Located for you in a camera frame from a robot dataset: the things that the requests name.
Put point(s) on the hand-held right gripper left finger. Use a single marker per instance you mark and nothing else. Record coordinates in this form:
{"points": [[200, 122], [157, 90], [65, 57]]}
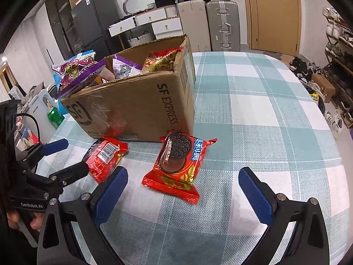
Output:
{"points": [[110, 196]]}

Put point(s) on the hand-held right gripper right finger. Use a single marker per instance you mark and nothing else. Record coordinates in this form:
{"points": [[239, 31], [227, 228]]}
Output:
{"points": [[256, 196]]}

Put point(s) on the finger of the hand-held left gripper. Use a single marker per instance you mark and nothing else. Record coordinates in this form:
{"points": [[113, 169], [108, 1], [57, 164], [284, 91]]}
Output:
{"points": [[55, 146], [71, 171]]}

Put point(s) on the red cookie packet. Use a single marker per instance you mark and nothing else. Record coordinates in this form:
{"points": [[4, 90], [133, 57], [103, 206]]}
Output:
{"points": [[106, 157], [179, 171]]}

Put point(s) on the purple snack bag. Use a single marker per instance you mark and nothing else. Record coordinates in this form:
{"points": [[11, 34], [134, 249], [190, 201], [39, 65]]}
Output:
{"points": [[77, 71]]}

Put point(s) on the brown cardboard box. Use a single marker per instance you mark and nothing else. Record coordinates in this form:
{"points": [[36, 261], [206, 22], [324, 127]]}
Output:
{"points": [[132, 105]]}

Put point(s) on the purple packet with white label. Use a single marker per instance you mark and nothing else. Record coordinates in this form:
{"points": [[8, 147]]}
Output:
{"points": [[124, 66]]}

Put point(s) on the large red noodle snack bag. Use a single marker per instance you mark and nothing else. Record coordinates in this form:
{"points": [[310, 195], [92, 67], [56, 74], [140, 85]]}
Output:
{"points": [[162, 60]]}

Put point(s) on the person's left hand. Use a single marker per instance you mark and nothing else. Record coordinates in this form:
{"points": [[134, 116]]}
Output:
{"points": [[13, 218]]}

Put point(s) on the green container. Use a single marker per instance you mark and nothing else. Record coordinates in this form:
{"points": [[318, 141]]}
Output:
{"points": [[55, 117]]}

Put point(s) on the white appliance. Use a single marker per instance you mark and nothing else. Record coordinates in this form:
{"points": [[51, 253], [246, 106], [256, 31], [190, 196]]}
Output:
{"points": [[38, 107]]}

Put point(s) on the green checked tablecloth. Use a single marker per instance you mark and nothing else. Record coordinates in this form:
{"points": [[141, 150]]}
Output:
{"points": [[262, 132]]}

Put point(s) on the blue tote bag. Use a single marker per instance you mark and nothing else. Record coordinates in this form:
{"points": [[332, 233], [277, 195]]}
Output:
{"points": [[85, 53]]}

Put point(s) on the dark glass cabinet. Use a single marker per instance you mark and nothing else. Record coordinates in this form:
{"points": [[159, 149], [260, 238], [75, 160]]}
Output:
{"points": [[59, 27]]}

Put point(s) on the small cardboard box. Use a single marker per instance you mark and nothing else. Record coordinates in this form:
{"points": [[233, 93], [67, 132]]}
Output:
{"points": [[324, 87]]}

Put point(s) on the grey refrigerator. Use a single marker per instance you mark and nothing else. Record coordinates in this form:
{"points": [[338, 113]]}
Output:
{"points": [[96, 19]]}

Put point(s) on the pile of shoes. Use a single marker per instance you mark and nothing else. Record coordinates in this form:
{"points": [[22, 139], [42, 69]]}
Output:
{"points": [[303, 69]]}

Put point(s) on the woven basket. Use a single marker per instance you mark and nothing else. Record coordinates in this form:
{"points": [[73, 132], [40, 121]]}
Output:
{"points": [[140, 40]]}

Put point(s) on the white drawer unit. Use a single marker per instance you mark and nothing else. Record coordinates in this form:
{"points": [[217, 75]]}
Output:
{"points": [[149, 18]]}

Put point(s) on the shoe rack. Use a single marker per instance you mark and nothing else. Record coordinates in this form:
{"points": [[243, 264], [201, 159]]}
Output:
{"points": [[340, 60]]}

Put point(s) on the silver suitcase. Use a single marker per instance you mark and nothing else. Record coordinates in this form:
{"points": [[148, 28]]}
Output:
{"points": [[223, 24]]}

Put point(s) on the beige suitcase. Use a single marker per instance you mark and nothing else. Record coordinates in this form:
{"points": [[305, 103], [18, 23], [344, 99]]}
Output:
{"points": [[194, 24]]}

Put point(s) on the wooden door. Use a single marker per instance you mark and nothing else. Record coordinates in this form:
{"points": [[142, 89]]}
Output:
{"points": [[273, 13]]}

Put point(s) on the curved metal frame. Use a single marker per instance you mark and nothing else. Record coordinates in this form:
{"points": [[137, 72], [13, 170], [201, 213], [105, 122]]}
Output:
{"points": [[126, 1]]}

